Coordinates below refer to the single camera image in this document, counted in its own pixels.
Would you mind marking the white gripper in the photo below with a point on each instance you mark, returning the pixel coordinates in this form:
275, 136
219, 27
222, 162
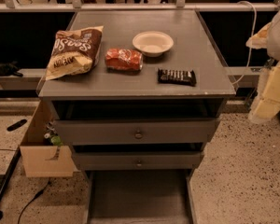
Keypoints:
267, 101

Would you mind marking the dark chocolate rxbar wrapper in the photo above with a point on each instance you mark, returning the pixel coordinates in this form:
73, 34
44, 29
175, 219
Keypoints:
179, 77

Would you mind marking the grey drawer cabinet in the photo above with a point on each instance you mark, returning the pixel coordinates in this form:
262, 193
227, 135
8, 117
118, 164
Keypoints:
103, 95

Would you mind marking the grey open bottom drawer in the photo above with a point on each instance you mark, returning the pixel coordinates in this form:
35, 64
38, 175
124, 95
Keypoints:
140, 197

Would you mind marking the grey top drawer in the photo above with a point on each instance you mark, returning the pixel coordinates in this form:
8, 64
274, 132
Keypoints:
86, 132

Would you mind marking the grey middle drawer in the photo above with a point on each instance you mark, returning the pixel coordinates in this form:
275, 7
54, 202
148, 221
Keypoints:
137, 160

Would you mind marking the white paper bowl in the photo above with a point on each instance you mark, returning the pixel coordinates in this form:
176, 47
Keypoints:
153, 43

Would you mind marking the crushed red soda can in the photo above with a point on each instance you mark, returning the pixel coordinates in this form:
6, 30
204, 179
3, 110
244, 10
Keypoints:
124, 59

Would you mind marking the brown white chip bag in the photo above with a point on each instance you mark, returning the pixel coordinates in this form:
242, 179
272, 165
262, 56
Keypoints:
74, 52

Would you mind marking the green bottle in box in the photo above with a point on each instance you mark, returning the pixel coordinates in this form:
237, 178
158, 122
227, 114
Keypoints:
51, 135

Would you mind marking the cardboard box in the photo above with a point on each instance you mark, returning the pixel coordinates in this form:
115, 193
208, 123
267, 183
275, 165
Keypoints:
40, 158

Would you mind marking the black marker on floor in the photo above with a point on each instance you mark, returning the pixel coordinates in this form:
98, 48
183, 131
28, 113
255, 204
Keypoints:
16, 125

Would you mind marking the black cloth item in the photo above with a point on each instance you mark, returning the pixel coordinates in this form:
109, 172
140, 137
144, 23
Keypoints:
10, 69

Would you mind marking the metal rail frame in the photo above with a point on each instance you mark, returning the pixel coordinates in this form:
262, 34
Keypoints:
78, 5

